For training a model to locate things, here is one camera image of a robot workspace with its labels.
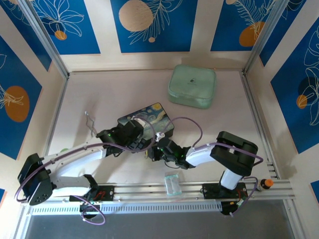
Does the starry night painted box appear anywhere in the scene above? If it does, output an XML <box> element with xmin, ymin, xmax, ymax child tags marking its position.
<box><xmin>117</xmin><ymin>102</ymin><xmax>176</xmax><ymax>140</ymax></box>

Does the clear plastic bag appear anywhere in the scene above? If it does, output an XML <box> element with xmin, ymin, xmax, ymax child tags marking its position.
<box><xmin>164</xmin><ymin>170</ymin><xmax>184</xmax><ymax>199</ymax></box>

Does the mint green zip case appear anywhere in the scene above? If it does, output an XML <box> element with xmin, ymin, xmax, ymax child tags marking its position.
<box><xmin>167</xmin><ymin>64</ymin><xmax>217</xmax><ymax>110</ymax></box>

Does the black connector module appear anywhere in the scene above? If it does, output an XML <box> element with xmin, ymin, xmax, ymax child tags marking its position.
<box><xmin>79</xmin><ymin>200</ymin><xmax>102</xmax><ymax>221</ymax></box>
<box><xmin>220</xmin><ymin>189</ymin><xmax>249</xmax><ymax>217</ymax></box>

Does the small orange-capped bottle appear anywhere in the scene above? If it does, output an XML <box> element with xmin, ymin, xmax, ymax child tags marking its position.
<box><xmin>258</xmin><ymin>178</ymin><xmax>274</xmax><ymax>192</ymax></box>

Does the blue poster small orange dot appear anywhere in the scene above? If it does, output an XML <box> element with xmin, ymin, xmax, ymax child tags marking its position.
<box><xmin>28</xmin><ymin>0</ymin><xmax>101</xmax><ymax>55</ymax></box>

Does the blue poster beige circle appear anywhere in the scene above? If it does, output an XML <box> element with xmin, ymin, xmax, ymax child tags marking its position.
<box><xmin>110</xmin><ymin>0</ymin><xmax>198</xmax><ymax>53</ymax></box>

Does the blue poster orange oval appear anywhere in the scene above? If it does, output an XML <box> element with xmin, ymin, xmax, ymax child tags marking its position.
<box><xmin>0</xmin><ymin>34</ymin><xmax>43</xmax><ymax>160</ymax></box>

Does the blue poster orange circle fern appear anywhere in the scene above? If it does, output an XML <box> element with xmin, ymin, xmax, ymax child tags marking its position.
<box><xmin>210</xmin><ymin>0</ymin><xmax>277</xmax><ymax>52</ymax></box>

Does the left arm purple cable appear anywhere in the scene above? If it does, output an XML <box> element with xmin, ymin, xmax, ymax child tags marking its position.
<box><xmin>15</xmin><ymin>118</ymin><xmax>154</xmax><ymax>226</ymax></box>

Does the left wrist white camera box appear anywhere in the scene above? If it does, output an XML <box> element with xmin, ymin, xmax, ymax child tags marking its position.
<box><xmin>131</xmin><ymin>118</ymin><xmax>148</xmax><ymax>128</ymax></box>

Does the long aluminium mounting rail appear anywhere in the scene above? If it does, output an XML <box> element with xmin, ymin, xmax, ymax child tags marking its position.
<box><xmin>21</xmin><ymin>179</ymin><xmax>296</xmax><ymax>206</ymax></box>

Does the thin grey wire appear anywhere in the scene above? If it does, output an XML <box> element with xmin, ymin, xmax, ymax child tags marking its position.
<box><xmin>84</xmin><ymin>111</ymin><xmax>98</xmax><ymax>137</ymax></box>

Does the slotted grey cable duct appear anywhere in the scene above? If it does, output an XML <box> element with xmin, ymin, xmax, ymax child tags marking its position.
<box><xmin>29</xmin><ymin>201</ymin><xmax>222</xmax><ymax>216</ymax></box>

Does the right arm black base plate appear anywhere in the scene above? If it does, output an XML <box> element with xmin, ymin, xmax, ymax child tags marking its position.
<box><xmin>201</xmin><ymin>182</ymin><xmax>249</xmax><ymax>200</ymax></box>

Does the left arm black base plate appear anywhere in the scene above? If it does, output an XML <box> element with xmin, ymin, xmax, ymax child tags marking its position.
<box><xmin>69</xmin><ymin>184</ymin><xmax>115</xmax><ymax>202</ymax></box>

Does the aluminium table side rail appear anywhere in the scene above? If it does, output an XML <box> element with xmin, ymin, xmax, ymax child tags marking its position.
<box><xmin>37</xmin><ymin>74</ymin><xmax>70</xmax><ymax>185</ymax></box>
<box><xmin>240</xmin><ymin>71</ymin><xmax>280</xmax><ymax>179</ymax></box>

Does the aluminium frame post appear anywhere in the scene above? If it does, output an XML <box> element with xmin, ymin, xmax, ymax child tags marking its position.
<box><xmin>243</xmin><ymin>0</ymin><xmax>291</xmax><ymax>75</ymax></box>
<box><xmin>18</xmin><ymin>0</ymin><xmax>70</xmax><ymax>78</ymax></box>

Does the blue floral wall poster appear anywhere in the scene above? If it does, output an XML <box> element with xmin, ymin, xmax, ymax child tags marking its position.
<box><xmin>0</xmin><ymin>0</ymin><xmax>52</xmax><ymax>72</ymax></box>
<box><xmin>259</xmin><ymin>0</ymin><xmax>319</xmax><ymax>67</ymax></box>

